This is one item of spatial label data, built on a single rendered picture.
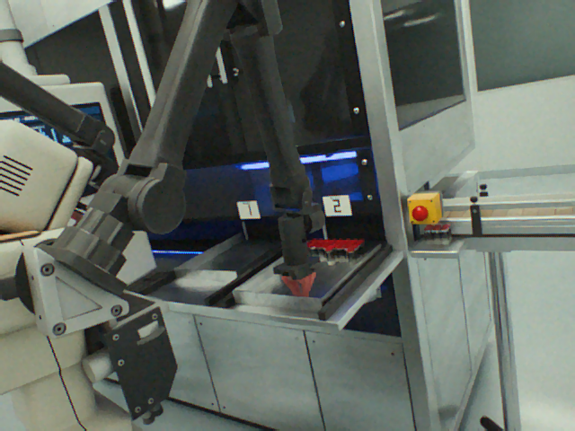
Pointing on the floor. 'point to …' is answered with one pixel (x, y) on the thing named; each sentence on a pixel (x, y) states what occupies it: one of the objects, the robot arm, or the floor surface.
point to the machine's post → (394, 205)
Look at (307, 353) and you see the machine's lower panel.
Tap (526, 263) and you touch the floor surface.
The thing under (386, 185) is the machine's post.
